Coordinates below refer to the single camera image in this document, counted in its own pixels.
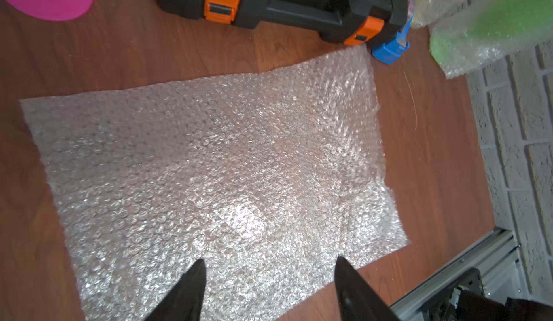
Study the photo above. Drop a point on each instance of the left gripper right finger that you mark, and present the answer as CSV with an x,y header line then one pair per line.
x,y
356,299

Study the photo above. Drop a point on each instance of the bubble wrap stack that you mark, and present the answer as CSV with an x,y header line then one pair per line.
x,y
267,177

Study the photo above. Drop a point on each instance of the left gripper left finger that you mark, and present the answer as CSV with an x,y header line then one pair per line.
x,y
185,300

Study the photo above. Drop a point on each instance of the green plastic wine glass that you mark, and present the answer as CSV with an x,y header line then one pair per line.
x,y
489,23

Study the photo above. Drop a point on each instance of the blue tape dispenser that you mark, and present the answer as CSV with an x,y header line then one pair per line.
x,y
389,52

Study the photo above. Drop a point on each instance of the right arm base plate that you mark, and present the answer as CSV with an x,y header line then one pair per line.
x,y
443,305

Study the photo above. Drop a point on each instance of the black plastic tool case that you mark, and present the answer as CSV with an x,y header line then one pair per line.
x,y
351,22

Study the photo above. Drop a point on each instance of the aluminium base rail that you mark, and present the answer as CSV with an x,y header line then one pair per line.
x,y
491,268

